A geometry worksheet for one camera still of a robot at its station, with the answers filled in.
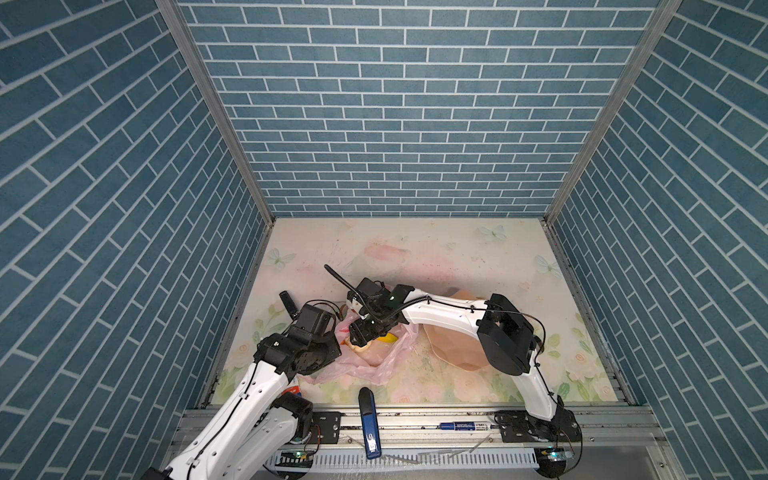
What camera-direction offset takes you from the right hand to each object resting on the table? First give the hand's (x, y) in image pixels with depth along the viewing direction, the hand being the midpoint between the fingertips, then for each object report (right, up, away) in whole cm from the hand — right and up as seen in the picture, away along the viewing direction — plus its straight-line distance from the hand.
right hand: (355, 334), depth 85 cm
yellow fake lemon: (+10, -1, -1) cm, 10 cm away
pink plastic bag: (+8, -5, -10) cm, 14 cm away
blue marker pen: (+29, -20, -11) cm, 37 cm away
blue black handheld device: (+6, -18, -14) cm, 23 cm away
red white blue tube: (-15, -13, -6) cm, 21 cm away
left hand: (-3, -2, -7) cm, 8 cm away
